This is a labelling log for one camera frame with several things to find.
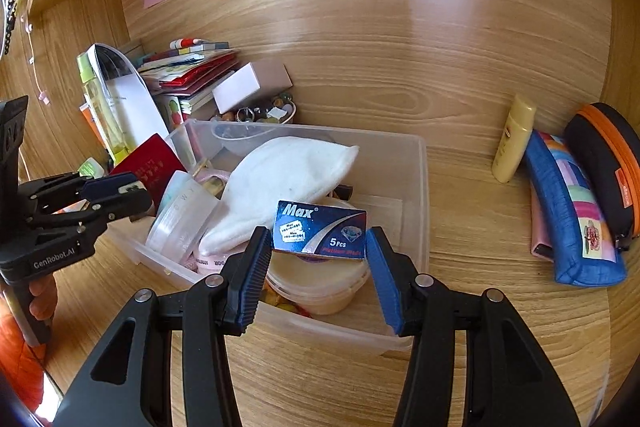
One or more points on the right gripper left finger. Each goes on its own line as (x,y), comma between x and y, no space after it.
(126,380)

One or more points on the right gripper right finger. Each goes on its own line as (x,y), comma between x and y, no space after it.
(509,380)

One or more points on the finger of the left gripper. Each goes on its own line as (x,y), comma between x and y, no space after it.
(108,188)
(125,202)

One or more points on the white round jar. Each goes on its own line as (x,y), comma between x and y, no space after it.
(185,209)

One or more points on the white cloth pouch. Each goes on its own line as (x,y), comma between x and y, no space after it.
(287,168)

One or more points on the blue razor blade box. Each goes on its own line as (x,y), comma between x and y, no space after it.
(320,231)

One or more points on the person's left hand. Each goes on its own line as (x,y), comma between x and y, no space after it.
(44,297)

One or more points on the orange label sanitizer bottle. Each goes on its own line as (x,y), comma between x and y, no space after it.
(92,167)

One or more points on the yellow-green spray bottle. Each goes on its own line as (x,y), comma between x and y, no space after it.
(100,103)

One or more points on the white folded paper sheets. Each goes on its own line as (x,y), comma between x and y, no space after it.
(130,100)

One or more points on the pink round compact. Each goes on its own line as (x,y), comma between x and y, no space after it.
(213,263)

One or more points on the blue patchwork pencil pouch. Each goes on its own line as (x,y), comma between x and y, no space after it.
(583,250)

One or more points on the red white marker pen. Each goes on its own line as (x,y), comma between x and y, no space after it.
(186,43)

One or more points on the small white pink box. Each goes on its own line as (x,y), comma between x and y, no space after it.
(252,82)

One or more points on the bowl of trinkets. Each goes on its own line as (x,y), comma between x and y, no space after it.
(280,109)

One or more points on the clear plastic storage bin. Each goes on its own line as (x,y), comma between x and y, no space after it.
(388,180)

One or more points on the yellow lotion bottle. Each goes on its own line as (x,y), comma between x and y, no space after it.
(514,139)

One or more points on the black orange zip case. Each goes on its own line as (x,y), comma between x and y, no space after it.
(607,148)

